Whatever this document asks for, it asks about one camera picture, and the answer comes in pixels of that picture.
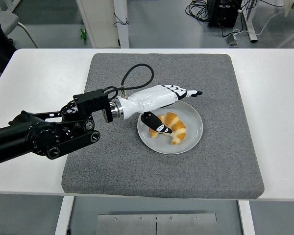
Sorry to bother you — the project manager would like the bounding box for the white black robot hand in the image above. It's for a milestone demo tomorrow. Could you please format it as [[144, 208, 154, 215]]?
[[117, 84, 204, 135]]

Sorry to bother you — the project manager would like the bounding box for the golden croissant bread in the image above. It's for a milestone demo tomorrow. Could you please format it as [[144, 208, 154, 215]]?
[[148, 112, 187, 145]]

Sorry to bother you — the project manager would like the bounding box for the round light grey plate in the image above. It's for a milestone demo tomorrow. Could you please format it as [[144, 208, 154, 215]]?
[[137, 100, 204, 155]]

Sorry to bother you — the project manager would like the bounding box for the grey felt mat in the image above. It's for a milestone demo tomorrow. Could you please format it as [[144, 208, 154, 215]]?
[[61, 53, 265, 200]]

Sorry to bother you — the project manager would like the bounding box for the white desk side panel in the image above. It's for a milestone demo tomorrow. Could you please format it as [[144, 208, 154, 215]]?
[[76, 0, 118, 48]]

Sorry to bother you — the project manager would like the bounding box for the grey power adapter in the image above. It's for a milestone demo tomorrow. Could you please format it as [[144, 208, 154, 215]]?
[[225, 34, 240, 47]]

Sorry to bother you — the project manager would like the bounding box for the black computer case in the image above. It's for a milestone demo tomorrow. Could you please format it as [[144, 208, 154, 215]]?
[[207, 0, 243, 28]]

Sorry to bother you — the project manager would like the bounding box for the white desk leg with foot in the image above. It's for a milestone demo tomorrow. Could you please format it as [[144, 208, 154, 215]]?
[[242, 0, 258, 43]]

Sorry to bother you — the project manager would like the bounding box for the white table leg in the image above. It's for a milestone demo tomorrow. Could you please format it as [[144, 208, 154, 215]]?
[[237, 200, 256, 235], [54, 195, 75, 235]]

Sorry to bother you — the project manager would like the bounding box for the grey chair with white legs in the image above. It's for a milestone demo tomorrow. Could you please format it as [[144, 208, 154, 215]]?
[[0, 0, 39, 49]]

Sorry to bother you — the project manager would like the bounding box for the beige fabric object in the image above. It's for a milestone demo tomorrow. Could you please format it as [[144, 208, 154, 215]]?
[[284, 0, 294, 17]]

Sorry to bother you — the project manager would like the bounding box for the white desk post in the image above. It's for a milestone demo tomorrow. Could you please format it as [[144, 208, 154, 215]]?
[[112, 0, 130, 49]]

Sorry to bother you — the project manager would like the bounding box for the black cable bundle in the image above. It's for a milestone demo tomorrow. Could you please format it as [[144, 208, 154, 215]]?
[[185, 0, 210, 23]]

